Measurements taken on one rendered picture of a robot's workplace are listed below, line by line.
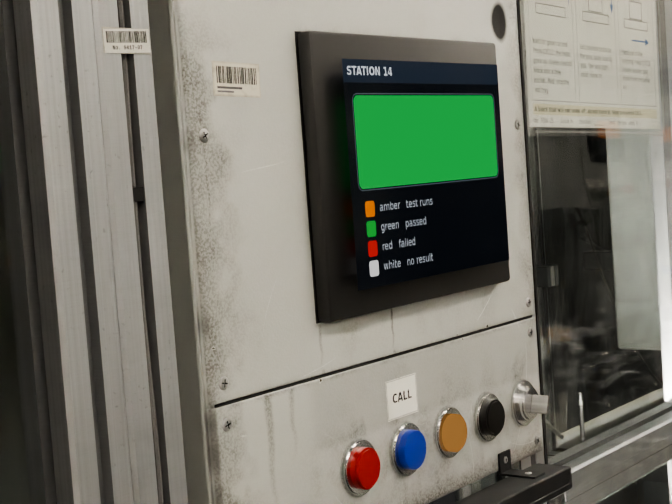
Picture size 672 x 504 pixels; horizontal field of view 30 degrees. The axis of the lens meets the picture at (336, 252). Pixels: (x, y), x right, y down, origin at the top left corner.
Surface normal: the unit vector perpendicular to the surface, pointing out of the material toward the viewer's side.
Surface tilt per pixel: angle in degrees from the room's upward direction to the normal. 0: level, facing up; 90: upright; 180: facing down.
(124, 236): 90
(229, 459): 90
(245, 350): 90
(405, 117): 90
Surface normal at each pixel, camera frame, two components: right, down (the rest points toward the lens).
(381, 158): 0.79, -0.01
